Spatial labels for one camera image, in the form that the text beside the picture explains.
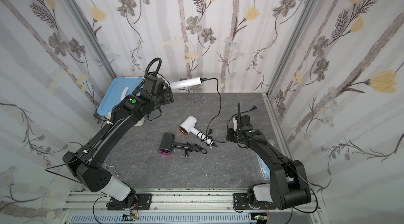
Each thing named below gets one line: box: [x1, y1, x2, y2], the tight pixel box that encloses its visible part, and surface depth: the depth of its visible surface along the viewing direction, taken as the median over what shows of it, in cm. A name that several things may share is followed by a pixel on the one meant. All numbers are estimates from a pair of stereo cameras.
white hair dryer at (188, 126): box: [178, 115, 218, 148], surface depth 97 cm
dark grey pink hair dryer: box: [158, 131, 194, 155], surface depth 90 cm
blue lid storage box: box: [97, 76, 145, 117], surface depth 100 cm
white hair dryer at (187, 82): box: [169, 76, 208, 90], surface depth 71 cm
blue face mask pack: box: [256, 153, 271, 180], surface depth 84 cm
